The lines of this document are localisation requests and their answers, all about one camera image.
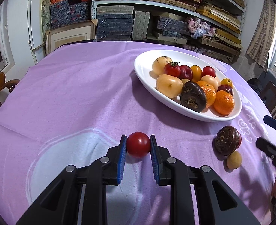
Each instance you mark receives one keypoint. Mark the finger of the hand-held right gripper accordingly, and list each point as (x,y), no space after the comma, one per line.
(268,146)
(272,121)

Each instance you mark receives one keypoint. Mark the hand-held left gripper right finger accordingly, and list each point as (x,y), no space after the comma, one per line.
(155,164)

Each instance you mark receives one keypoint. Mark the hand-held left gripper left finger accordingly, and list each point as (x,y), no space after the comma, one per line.
(122,164)

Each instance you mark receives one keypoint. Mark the small orange tangerine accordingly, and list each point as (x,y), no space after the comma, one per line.
(224,102)

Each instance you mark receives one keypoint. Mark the dark red cherry tomato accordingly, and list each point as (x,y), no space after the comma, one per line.
(225,89)

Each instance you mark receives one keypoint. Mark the small orange kumquat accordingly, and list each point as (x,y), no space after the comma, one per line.
(227,82)

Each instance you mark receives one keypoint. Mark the large orange tangerine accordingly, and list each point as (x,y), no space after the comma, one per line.
(210,94)

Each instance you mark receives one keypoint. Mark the pale yellow loquat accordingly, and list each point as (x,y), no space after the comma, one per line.
(210,80)

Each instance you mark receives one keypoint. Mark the dark brown water chestnut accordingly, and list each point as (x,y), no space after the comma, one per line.
(193,96)
(227,140)

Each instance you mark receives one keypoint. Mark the pale yellow pepino melon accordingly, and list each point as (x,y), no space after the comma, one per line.
(168,85)
(159,66)

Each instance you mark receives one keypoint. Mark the tan longan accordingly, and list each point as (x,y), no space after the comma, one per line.
(186,81)
(234,160)

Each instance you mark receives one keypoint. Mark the large orange-yellow kumquat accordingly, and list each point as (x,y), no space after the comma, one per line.
(196,73)

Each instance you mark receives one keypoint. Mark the white oval plate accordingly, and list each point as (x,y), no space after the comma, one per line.
(145,70)

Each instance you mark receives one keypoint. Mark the cherry tomato with stem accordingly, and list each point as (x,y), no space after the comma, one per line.
(172,69)

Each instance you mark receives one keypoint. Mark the dark red passion fruit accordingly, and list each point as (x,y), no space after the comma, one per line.
(186,72)

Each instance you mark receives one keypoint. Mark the dark cloth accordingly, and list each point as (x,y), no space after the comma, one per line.
(255,85)

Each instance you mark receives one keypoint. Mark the checkered curtain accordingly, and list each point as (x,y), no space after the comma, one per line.
(262,35)

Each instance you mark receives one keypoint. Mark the stack of wooden frames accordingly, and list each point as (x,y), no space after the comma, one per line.
(222,32)

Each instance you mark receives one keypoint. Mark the pink cloth bundle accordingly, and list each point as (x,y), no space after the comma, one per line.
(200,28)

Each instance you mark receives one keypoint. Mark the stack of dark ribboned boxes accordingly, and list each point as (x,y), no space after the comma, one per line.
(171,28)

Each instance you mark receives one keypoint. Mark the framed picture in cardboard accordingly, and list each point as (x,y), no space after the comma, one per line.
(68,37)

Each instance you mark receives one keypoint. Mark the upright woven box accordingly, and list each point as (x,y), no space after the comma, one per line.
(140,25)

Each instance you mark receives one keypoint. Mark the stack of dark grey boxes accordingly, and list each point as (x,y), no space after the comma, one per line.
(114,24)

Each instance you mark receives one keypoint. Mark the metal shelving unit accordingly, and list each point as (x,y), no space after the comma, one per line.
(93,16)

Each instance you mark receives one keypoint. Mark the stack of blue patterned boxes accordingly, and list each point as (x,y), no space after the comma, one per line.
(67,15)

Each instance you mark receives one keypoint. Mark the white leaning panel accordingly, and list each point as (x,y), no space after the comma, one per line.
(36,28)

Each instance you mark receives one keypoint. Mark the green marbled panel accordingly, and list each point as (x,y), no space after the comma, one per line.
(46,9)

